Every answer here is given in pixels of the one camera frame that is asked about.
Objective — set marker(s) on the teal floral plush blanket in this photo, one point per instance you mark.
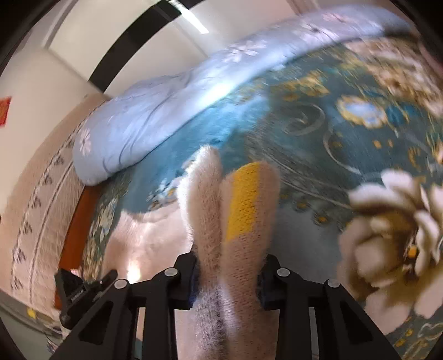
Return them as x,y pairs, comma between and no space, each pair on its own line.
355,132

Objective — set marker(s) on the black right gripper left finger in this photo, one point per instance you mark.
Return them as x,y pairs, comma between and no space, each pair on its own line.
107,329

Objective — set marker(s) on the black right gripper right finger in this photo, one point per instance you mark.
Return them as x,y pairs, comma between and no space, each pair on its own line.
324,314

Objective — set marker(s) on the beige fuzzy knit sweater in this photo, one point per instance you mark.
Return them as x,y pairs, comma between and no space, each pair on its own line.
226,220

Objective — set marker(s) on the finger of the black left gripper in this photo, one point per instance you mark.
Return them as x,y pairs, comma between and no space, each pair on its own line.
102,284

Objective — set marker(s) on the beige quilted headboard cover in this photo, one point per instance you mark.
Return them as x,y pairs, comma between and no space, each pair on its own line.
38,214

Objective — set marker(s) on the brown wooden bed frame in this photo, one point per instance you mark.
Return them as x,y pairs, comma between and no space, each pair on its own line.
75,241

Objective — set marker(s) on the red paper wall decoration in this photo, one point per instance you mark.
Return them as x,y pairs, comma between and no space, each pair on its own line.
4,107

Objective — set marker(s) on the light blue floral duvet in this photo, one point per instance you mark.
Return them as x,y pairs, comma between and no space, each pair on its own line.
123,130

